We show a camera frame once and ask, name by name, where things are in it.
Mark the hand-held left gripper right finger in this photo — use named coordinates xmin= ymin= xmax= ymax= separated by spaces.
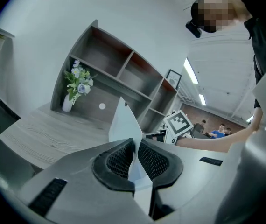
xmin=137 ymin=138 xmax=245 ymax=222

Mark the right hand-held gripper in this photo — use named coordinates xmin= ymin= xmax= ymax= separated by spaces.
xmin=162 ymin=110 xmax=194 ymax=146

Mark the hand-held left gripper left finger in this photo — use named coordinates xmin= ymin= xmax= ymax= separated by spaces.
xmin=14 ymin=138 xmax=153 ymax=224

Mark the white sheet of paper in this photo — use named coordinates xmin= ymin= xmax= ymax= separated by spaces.
xmin=108 ymin=96 xmax=153 ymax=189

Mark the person's right forearm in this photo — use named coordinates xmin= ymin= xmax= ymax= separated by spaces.
xmin=176 ymin=106 xmax=264 ymax=154

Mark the grey wooden shelf unit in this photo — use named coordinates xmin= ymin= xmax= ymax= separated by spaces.
xmin=50 ymin=19 xmax=179 ymax=135

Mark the white ceramic vase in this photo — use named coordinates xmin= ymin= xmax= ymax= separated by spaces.
xmin=62 ymin=94 xmax=74 ymax=113

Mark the artificial flower bouquet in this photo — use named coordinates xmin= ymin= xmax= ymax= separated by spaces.
xmin=63 ymin=59 xmax=98 ymax=106

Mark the person's black-clothed torso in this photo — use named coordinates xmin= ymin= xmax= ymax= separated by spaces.
xmin=234 ymin=0 xmax=266 ymax=109

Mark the person's head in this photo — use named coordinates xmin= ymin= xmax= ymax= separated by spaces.
xmin=190 ymin=0 xmax=252 ymax=34

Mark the black picture frame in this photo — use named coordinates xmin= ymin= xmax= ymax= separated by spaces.
xmin=165 ymin=69 xmax=182 ymax=90

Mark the black head-mounted camera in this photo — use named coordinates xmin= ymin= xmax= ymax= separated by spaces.
xmin=185 ymin=19 xmax=203 ymax=38

